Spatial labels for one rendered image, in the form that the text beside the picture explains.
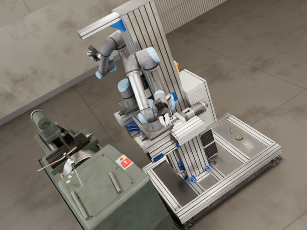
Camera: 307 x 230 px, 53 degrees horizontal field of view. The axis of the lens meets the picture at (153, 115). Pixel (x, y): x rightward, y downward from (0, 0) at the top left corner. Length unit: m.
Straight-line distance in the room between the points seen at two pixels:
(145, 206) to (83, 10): 4.89
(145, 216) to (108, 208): 0.29
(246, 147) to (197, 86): 1.07
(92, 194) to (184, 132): 0.87
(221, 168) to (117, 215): 1.58
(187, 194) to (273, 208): 0.81
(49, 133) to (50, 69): 3.09
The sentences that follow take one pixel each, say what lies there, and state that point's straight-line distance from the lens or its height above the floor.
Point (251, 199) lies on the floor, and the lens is 3.24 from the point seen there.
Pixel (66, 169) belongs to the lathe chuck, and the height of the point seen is 1.20.
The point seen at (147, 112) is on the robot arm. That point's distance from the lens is 2.04.
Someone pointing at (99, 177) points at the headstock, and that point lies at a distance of 2.14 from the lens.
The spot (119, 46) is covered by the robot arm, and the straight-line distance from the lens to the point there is 2.64.
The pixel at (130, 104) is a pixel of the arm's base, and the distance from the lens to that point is 2.79.
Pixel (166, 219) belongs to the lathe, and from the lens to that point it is 2.27.
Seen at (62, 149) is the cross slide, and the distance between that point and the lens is 3.13.
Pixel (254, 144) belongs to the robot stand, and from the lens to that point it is 3.41.
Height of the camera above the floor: 2.64
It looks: 35 degrees down
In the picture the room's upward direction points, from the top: 23 degrees counter-clockwise
